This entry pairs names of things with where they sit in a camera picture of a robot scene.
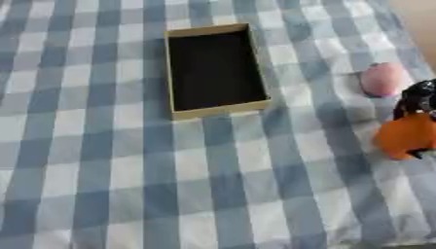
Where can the tan cardboard box black inside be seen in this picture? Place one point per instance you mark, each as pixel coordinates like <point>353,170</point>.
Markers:
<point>215,71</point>

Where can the orange toy fruit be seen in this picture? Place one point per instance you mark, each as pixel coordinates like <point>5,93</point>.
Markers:
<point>404,136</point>

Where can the pink round toy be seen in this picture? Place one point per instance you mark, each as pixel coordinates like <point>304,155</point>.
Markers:
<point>381,80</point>

